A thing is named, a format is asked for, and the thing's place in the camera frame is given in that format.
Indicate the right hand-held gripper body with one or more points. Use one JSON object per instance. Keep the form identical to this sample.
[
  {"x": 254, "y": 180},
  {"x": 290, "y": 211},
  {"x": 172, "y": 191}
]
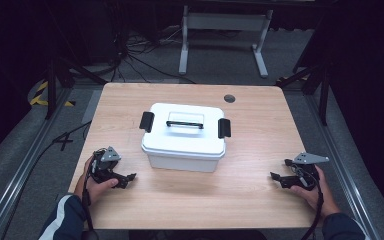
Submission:
[{"x": 308, "y": 175}]

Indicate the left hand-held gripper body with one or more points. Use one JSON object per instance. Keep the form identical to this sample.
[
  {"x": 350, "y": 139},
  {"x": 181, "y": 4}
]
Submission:
[{"x": 104, "y": 168}]

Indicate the person's left hand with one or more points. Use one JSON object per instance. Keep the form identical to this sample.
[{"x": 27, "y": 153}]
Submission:
[{"x": 91, "y": 190}]

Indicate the person's right hand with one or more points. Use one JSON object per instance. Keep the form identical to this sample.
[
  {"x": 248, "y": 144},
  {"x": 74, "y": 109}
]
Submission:
[{"x": 321, "y": 198}]

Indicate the white plastic storage box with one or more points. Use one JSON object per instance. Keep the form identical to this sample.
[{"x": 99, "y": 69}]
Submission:
[{"x": 180, "y": 164}]

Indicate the black box latch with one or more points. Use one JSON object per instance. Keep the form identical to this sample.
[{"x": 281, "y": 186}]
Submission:
[
  {"x": 146, "y": 121},
  {"x": 224, "y": 128}
]

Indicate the white storage box lid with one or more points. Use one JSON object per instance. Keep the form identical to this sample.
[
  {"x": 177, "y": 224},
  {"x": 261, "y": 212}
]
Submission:
[{"x": 180, "y": 140}]

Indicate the black tripod stand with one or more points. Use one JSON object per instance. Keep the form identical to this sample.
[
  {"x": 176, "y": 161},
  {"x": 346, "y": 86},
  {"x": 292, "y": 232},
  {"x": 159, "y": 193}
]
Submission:
[
  {"x": 323, "y": 93},
  {"x": 51, "y": 90}
]

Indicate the yellow black floor tape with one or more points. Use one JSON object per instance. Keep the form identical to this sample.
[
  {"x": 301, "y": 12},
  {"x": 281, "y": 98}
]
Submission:
[{"x": 38, "y": 98}]

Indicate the grey round table grommet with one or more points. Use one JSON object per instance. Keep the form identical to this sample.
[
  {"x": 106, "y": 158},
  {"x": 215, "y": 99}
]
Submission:
[{"x": 229, "y": 98}]

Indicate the aluminium floor rail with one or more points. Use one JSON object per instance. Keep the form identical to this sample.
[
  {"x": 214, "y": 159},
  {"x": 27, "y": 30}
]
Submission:
[
  {"x": 16, "y": 180},
  {"x": 343, "y": 166}
]

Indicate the white metal table frame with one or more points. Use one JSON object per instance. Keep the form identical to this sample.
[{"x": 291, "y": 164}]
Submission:
[{"x": 225, "y": 21}]

